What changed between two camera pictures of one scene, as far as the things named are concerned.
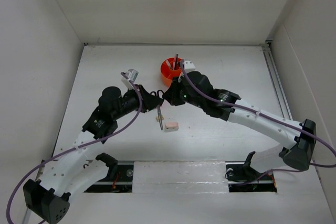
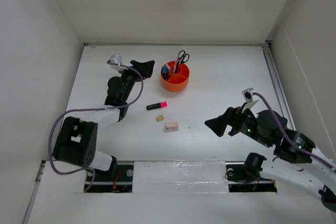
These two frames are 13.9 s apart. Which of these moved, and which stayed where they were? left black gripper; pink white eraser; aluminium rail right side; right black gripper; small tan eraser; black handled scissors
Moved: left black gripper; black handled scissors; right black gripper
Stayed: small tan eraser; pink white eraser; aluminium rail right side
